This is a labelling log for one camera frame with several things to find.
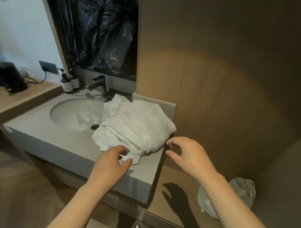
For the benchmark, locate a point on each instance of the grey vanity drawer front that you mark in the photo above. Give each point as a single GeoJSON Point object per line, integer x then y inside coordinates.
{"type": "Point", "coordinates": [144, 216]}

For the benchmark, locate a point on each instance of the person's left hand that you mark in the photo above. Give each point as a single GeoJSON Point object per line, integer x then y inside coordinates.
{"type": "Point", "coordinates": [106, 168]}

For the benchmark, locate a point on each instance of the black faucet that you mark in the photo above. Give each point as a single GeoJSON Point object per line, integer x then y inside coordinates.
{"type": "Point", "coordinates": [100, 86]}

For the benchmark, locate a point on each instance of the person's left forearm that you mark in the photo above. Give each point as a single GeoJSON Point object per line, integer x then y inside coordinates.
{"type": "Point", "coordinates": [75, 211]}

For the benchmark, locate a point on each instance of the white oval sink basin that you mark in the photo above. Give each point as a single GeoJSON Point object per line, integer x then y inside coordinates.
{"type": "Point", "coordinates": [74, 115]}

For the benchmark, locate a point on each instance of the person's right hand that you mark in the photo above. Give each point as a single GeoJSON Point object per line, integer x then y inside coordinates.
{"type": "Point", "coordinates": [192, 159]}

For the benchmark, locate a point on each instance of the person's left thumb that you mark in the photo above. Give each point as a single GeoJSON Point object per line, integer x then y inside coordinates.
{"type": "Point", "coordinates": [126, 164]}

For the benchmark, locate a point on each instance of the dark grey wall outlet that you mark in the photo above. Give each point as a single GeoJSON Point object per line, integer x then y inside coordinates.
{"type": "Point", "coordinates": [48, 67]}

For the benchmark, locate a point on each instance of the black sink drain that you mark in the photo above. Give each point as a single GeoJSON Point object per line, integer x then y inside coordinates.
{"type": "Point", "coordinates": [95, 127]}

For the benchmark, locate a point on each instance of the bin with white liner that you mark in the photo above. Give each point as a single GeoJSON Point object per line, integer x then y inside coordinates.
{"type": "Point", "coordinates": [244, 190]}

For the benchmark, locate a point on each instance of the wooden side counter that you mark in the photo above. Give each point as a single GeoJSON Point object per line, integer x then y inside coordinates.
{"type": "Point", "coordinates": [14, 97]}

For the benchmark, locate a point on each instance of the person's right forearm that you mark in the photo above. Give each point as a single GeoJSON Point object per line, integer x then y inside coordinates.
{"type": "Point", "coordinates": [227, 206]}

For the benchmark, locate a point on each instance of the person's right thumb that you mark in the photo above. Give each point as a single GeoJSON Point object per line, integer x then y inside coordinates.
{"type": "Point", "coordinates": [172, 156]}

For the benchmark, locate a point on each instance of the black electric kettle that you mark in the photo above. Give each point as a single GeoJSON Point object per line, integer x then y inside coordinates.
{"type": "Point", "coordinates": [10, 77]}

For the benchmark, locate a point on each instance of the black plastic bag sheet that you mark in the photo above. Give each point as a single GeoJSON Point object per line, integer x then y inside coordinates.
{"type": "Point", "coordinates": [98, 35]}

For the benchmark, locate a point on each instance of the crumpled white cloth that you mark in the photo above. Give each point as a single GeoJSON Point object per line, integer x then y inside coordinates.
{"type": "Point", "coordinates": [136, 125]}

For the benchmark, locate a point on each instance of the dark pump bottle white label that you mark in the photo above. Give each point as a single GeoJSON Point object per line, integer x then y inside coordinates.
{"type": "Point", "coordinates": [66, 84]}
{"type": "Point", "coordinates": [75, 82]}

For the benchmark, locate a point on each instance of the grey vanity counter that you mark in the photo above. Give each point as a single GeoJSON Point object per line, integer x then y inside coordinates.
{"type": "Point", "coordinates": [68, 147]}

